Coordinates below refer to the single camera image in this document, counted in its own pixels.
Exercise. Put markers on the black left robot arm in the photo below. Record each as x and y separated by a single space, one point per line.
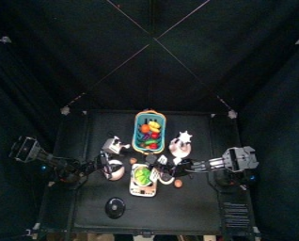
57 162

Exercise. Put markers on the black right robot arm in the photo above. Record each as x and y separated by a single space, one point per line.
222 162

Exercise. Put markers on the small white toy piece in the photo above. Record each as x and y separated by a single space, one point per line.
161 159

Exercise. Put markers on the white and brown bowl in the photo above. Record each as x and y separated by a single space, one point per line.
116 173

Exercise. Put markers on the brown toy egg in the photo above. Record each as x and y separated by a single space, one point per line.
177 183

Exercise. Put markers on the small orange toy piece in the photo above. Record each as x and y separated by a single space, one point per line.
132 160

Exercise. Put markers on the green toy lettuce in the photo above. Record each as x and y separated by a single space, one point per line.
141 175

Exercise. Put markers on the white star-shaped dish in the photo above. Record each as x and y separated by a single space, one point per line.
180 149

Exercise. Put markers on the red toy tomato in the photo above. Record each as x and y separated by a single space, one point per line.
153 146

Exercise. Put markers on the silver toy pan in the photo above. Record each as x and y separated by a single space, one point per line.
136 182

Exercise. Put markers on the green toy cucumber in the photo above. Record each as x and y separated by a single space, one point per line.
149 142

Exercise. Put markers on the white star-shaped toy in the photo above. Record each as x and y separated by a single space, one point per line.
184 137

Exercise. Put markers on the red toy apple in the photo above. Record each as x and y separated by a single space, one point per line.
154 135

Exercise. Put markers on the purple toy eggplant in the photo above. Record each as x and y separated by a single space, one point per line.
145 137

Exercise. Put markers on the black round lid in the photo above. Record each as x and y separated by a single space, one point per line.
114 207

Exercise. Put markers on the teal basket with orange rim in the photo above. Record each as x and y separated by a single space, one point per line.
149 132

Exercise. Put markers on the toy orange fruit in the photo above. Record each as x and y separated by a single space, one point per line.
144 128

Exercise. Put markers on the yellow toy banana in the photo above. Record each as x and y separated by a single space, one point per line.
153 126

